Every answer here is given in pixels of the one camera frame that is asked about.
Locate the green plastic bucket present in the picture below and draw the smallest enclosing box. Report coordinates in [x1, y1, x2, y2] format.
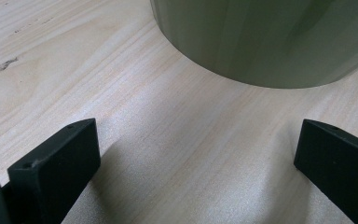
[149, 0, 358, 90]

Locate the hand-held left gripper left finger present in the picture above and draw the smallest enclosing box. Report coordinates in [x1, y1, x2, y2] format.
[7, 118, 102, 224]

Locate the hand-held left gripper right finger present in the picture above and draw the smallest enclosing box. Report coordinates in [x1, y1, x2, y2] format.
[293, 119, 358, 224]

